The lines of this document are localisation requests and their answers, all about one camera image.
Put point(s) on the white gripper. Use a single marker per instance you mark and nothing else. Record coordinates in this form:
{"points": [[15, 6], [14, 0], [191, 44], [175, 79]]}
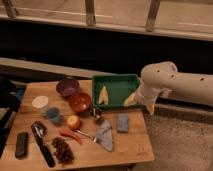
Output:
{"points": [[147, 96]]}

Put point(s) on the silver metal fork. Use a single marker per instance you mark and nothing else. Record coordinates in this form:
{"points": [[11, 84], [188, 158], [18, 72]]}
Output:
{"points": [[94, 139]]}

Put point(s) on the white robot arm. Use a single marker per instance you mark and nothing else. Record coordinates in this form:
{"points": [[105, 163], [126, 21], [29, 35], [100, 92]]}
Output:
{"points": [[163, 76]]}

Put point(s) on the blue plastic cup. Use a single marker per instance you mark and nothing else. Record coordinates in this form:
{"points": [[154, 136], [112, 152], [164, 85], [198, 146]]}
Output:
{"points": [[53, 114]]}

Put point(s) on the yellow slice tray corner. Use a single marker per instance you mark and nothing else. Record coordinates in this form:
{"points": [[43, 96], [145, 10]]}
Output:
{"points": [[130, 101]]}

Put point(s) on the blue sponge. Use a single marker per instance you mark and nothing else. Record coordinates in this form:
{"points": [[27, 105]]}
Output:
{"points": [[122, 123]]}

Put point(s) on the green plastic tray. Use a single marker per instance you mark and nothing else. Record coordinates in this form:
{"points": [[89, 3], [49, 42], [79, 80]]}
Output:
{"points": [[119, 87]]}

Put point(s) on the yellow slice in tray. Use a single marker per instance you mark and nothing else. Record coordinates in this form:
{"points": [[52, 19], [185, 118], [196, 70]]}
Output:
{"points": [[103, 96]]}

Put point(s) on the small dark metal object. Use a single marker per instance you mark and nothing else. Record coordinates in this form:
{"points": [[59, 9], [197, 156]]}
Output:
{"points": [[96, 114]]}

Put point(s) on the blue grey cloth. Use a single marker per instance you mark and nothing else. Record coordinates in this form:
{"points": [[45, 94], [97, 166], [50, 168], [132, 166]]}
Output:
{"points": [[104, 136]]}

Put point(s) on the red bowl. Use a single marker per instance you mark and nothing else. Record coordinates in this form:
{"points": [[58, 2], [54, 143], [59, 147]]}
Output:
{"points": [[80, 102]]}

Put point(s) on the purple bowl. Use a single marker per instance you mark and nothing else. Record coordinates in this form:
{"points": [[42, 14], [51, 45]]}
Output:
{"points": [[67, 86]]}

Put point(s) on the red chili pepper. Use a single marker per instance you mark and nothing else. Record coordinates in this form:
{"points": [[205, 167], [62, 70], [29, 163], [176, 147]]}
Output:
{"points": [[71, 134]]}

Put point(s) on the dark grape bunch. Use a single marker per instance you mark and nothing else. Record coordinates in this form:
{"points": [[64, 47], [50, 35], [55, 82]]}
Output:
{"points": [[63, 151]]}

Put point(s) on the wooden cutting board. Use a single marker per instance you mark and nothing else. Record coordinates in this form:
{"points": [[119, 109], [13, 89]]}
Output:
{"points": [[133, 147]]}

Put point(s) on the black remote control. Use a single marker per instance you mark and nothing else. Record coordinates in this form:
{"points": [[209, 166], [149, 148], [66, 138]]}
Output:
{"points": [[21, 145]]}

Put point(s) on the black handled peeler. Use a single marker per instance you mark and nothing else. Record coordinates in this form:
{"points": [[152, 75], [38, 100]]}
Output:
{"points": [[39, 130]]}

